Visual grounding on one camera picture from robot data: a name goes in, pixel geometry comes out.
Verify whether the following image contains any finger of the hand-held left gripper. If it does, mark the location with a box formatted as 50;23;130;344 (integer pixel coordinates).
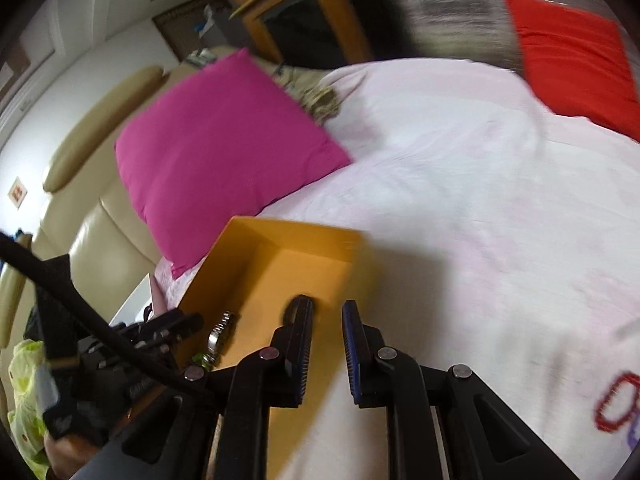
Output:
144;309;205;344

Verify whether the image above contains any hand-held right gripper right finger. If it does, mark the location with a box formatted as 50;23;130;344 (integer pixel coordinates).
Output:
341;300;577;480

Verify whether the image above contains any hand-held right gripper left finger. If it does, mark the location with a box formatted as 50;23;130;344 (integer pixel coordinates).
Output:
106;295;316;480

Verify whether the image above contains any orange cardboard box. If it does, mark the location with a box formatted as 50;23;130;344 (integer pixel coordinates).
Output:
175;215;375;480

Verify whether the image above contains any person's left hand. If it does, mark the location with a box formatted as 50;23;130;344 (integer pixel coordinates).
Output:
42;364;122;480

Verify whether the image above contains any white carton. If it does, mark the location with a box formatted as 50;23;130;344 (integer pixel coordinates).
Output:
107;273;174;329

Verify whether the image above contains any yellow-green cloth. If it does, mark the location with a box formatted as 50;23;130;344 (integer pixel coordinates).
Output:
7;339;57;467

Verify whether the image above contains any beige leather headboard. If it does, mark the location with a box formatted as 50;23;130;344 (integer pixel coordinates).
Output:
0;44;237;362

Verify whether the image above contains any pink pillow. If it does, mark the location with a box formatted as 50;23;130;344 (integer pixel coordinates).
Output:
113;48;355;281

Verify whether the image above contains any camouflage cloth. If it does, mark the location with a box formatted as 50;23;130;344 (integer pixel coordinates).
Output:
272;62;346;124

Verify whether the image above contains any wooden glass-door cabinet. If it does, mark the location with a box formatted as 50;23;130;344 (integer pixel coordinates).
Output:
228;0;376;69

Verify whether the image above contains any red pillow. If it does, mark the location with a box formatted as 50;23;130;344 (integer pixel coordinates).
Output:
503;0;640;141

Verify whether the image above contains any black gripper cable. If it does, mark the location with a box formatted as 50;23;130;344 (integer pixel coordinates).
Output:
0;232;217;404

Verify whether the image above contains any black strap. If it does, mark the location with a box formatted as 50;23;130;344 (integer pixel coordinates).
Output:
34;254;77;362

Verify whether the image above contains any small wall picture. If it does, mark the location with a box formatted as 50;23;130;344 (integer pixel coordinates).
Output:
7;176;29;210

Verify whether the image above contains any red bead bracelet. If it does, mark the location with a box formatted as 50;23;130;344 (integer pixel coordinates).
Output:
594;372;640;434

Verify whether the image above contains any purple bead bracelet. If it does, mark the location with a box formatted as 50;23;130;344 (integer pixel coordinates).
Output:
622;417;640;452

